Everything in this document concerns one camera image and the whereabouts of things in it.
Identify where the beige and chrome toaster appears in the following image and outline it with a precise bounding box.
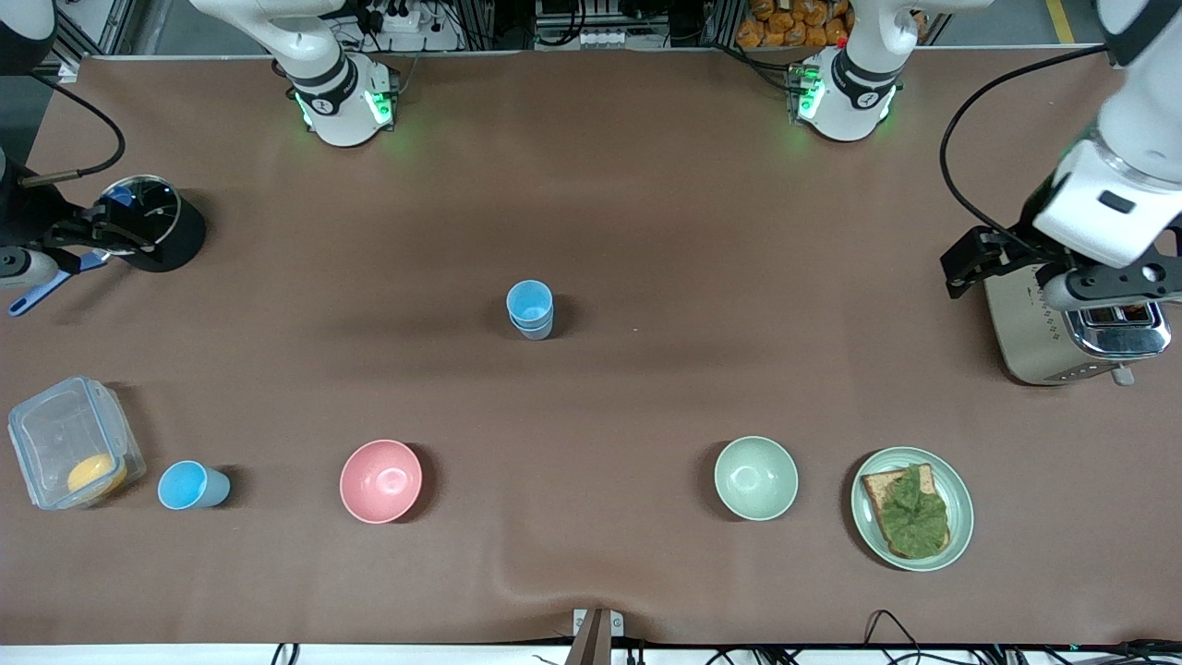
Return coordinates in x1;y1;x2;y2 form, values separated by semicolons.
982;263;1174;387

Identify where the pale green bowl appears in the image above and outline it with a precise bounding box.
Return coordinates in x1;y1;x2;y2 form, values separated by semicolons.
713;435;800;522

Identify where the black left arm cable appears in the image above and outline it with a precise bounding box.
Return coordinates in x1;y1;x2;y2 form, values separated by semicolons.
939;44;1109;250

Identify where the black pot with blue handle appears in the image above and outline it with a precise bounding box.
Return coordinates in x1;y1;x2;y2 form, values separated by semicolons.
7;174;208;318

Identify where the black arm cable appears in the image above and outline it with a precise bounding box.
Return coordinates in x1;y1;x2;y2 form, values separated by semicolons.
18;74;127;187
939;44;1109;250

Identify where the clear plastic food container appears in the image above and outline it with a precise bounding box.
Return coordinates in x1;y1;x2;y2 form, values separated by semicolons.
7;375;147;511

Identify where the basket of bread rolls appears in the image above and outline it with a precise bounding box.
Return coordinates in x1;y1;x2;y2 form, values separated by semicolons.
736;0;855;49

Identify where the pink bowl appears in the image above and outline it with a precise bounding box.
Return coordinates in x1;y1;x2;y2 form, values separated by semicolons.
339;439;424;525

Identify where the green lettuce leaf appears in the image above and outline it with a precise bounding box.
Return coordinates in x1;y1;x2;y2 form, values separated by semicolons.
875;465;950;559

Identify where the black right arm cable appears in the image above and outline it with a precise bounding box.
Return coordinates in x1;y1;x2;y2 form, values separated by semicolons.
18;74;127;187

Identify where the pale green plate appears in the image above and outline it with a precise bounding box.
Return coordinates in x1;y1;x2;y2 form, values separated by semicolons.
850;447;975;573

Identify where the white power strip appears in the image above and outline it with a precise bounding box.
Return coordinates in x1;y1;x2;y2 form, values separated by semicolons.
365;0;463;52

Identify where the brown bread slice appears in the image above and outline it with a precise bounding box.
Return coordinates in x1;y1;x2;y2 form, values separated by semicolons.
861;464;952;561

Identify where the metal table clamp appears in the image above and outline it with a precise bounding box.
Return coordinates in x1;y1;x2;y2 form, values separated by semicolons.
573;608;625;665

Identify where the brown table cover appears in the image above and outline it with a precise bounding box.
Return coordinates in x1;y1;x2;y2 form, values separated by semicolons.
0;51;1182;647

